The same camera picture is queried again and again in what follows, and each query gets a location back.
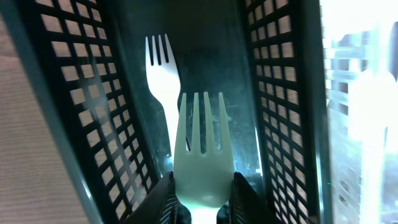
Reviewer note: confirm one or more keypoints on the clear white plastic basket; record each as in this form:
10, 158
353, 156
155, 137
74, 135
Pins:
360, 58

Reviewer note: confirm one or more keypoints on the dark green plastic basket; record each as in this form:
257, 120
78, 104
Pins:
86, 62

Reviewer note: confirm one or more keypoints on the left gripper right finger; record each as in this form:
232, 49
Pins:
244, 205

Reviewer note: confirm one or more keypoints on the white fork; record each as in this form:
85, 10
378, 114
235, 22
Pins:
164, 81

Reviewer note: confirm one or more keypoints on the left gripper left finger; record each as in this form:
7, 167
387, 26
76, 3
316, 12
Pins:
161, 206

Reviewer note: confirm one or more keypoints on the mint green plastic fork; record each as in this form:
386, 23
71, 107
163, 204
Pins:
203, 180

